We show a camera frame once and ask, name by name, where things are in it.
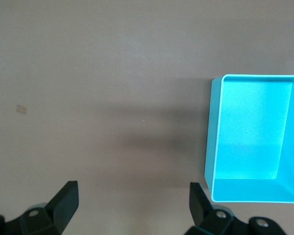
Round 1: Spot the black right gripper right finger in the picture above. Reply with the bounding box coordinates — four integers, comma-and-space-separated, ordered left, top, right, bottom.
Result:
186, 182, 289, 235

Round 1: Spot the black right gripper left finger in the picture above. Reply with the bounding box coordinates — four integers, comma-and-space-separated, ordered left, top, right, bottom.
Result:
0, 180, 79, 235

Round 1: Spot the cyan plastic bin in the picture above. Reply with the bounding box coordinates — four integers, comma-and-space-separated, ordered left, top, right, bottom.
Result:
203, 74, 294, 204

